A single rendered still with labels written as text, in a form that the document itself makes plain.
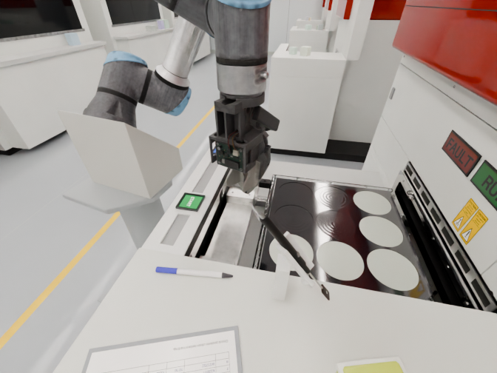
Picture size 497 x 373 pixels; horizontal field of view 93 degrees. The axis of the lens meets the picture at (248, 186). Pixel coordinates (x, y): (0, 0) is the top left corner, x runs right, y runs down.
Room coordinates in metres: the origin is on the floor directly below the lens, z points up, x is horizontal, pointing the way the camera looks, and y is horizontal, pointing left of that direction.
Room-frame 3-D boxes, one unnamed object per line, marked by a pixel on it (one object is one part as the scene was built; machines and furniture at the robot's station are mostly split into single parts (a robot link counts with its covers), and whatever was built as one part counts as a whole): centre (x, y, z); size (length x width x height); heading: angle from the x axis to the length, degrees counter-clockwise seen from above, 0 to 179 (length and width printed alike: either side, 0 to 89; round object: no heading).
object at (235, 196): (0.53, 0.02, 0.89); 0.08 x 0.03 x 0.03; 78
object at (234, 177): (0.38, 0.03, 1.07); 0.06 x 0.03 x 0.09; 150
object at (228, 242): (0.45, 0.04, 0.87); 0.36 x 0.08 x 0.03; 168
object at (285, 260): (0.20, -0.07, 1.03); 0.06 x 0.04 x 0.13; 78
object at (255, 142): (0.37, 0.01, 1.18); 0.09 x 0.08 x 0.12; 150
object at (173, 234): (0.56, 0.12, 0.89); 0.55 x 0.09 x 0.14; 168
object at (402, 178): (0.39, -0.43, 0.89); 0.44 x 0.02 x 0.10; 168
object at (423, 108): (0.56, -0.48, 1.02); 0.81 x 0.03 x 0.40; 168
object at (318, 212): (0.42, -0.23, 0.90); 0.34 x 0.34 x 0.01; 78
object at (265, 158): (0.38, -0.02, 1.12); 0.05 x 0.02 x 0.09; 60
